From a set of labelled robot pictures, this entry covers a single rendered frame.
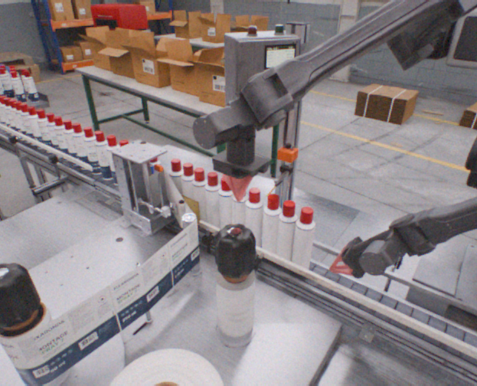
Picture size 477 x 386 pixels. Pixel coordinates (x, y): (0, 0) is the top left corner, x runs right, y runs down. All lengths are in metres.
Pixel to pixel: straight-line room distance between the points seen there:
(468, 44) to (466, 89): 5.09
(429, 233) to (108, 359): 0.73
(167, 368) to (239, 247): 0.24
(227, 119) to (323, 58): 0.18
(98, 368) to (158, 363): 0.22
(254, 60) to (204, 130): 0.33
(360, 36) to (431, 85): 5.78
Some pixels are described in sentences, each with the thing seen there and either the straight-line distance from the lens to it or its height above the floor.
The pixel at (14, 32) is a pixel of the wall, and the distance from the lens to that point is 8.36.
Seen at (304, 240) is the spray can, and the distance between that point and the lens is 0.94.
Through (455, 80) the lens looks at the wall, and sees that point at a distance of 6.30.
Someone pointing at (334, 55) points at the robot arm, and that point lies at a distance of 0.62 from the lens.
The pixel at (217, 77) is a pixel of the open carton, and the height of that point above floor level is 0.99.
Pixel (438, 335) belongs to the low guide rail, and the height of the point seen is 0.91.
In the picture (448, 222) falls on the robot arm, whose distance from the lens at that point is 0.77.
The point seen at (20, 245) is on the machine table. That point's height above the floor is 0.83.
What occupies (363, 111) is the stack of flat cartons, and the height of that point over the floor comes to 0.07.
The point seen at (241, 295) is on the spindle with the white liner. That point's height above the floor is 1.05.
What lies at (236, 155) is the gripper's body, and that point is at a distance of 0.66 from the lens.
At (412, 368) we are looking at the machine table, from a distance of 0.98.
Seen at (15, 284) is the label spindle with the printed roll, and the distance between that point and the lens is 0.69.
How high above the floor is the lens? 1.59
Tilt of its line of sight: 32 degrees down
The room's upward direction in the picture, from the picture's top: straight up
